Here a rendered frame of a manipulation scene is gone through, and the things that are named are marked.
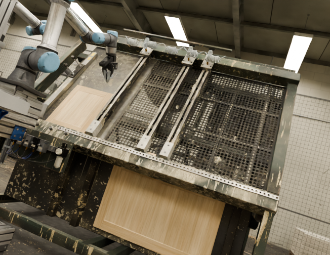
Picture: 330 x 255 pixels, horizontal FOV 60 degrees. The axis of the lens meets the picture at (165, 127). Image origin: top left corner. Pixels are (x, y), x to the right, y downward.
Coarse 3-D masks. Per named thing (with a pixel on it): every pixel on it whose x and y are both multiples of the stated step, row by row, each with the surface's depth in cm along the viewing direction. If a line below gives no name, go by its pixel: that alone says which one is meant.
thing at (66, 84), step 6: (96, 54) 289; (90, 60) 282; (84, 66) 275; (78, 72) 270; (72, 78) 264; (66, 84) 259; (60, 90) 254; (54, 96) 249; (60, 96) 254; (48, 102) 244; (54, 102) 249; (48, 108) 243
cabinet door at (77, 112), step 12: (72, 96) 251; (84, 96) 251; (96, 96) 251; (108, 96) 250; (60, 108) 242; (72, 108) 242; (84, 108) 241; (96, 108) 240; (48, 120) 233; (60, 120) 233; (72, 120) 233; (84, 120) 232; (84, 132) 224
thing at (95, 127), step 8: (144, 48) 270; (144, 56) 275; (136, 64) 269; (144, 64) 273; (136, 72) 261; (128, 80) 254; (120, 88) 249; (128, 88) 254; (112, 96) 242; (120, 96) 244; (112, 104) 235; (104, 112) 230; (112, 112) 238; (96, 120) 224; (104, 120) 229; (88, 128) 219; (96, 128) 220
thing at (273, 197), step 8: (64, 128) 222; (80, 136) 216; (88, 136) 216; (104, 144) 211; (112, 144) 210; (136, 152) 205; (208, 176) 190; (240, 184) 185; (256, 192) 181; (264, 192) 181
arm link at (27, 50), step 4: (24, 48) 167; (28, 48) 166; (32, 48) 166; (24, 52) 166; (28, 52) 165; (20, 56) 167; (24, 56) 165; (28, 56) 163; (20, 60) 166; (24, 60) 165; (20, 64) 165; (24, 64) 165; (28, 64) 164; (28, 68) 166; (36, 72) 172
